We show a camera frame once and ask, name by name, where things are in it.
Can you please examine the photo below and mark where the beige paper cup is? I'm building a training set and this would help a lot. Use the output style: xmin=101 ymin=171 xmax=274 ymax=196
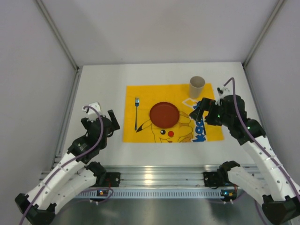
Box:
xmin=189 ymin=76 xmax=206 ymax=99

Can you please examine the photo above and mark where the blue plastic fork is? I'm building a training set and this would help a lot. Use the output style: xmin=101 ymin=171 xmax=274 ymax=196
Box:
xmin=135 ymin=97 xmax=140 ymax=131

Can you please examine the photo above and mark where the yellow pikachu placemat cloth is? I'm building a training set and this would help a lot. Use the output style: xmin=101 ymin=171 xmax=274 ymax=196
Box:
xmin=123 ymin=83 xmax=224 ymax=143

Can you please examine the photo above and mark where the red plastic plate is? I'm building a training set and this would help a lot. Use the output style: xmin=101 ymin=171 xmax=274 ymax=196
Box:
xmin=149 ymin=102 xmax=180 ymax=128

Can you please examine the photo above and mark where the blue plastic knife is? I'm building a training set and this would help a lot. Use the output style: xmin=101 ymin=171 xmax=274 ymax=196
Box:
xmin=202 ymin=115 xmax=207 ymax=136

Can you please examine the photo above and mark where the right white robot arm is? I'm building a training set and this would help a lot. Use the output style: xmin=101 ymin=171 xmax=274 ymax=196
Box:
xmin=189 ymin=95 xmax=300 ymax=225

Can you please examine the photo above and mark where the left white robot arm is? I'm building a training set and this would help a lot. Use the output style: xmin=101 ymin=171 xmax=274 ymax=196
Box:
xmin=15 ymin=105 xmax=120 ymax=225

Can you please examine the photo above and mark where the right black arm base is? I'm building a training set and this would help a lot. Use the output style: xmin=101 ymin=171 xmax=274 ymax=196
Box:
xmin=203 ymin=172 xmax=233 ymax=189

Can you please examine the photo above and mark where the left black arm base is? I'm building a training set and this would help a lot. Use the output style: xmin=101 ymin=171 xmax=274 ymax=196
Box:
xmin=93 ymin=172 xmax=121 ymax=188

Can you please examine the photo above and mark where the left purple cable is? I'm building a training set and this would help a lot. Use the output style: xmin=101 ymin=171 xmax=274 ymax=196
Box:
xmin=17 ymin=105 xmax=114 ymax=225

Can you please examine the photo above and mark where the purple cable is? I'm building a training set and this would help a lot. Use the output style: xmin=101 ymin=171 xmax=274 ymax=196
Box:
xmin=222 ymin=77 xmax=300 ymax=225
xmin=17 ymin=105 xmax=114 ymax=225

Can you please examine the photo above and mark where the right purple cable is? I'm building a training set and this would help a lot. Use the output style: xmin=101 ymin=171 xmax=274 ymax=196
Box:
xmin=222 ymin=77 xmax=300 ymax=225

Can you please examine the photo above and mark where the aluminium mounting rail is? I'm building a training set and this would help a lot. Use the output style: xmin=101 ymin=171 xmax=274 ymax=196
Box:
xmin=37 ymin=164 xmax=292 ymax=188

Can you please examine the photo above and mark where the left aluminium corner post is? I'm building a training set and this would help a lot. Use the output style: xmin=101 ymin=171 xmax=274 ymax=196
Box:
xmin=33 ymin=0 xmax=79 ymax=71

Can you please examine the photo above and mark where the aluminium corner post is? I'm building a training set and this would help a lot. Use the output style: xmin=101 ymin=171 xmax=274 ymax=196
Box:
xmin=33 ymin=0 xmax=79 ymax=71
xmin=242 ymin=0 xmax=287 ymax=69

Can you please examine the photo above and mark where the perforated cable duct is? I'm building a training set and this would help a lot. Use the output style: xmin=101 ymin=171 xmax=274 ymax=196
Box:
xmin=75 ymin=188 xmax=236 ymax=199

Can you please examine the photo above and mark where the right aluminium corner post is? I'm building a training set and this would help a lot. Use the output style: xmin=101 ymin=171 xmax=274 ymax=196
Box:
xmin=242 ymin=0 xmax=287 ymax=69

